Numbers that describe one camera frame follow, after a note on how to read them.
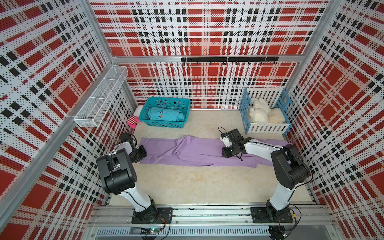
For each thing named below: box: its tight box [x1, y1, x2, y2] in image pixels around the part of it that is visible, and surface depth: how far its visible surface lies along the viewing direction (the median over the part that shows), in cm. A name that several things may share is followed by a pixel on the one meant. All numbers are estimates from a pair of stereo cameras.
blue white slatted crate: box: [239, 87, 293, 135], surface depth 107 cm
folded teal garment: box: [148, 107, 185, 122], surface depth 110 cm
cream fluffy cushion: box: [267, 107, 286, 124], surface depth 107 cm
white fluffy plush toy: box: [249, 98, 271, 124], surface depth 101 cm
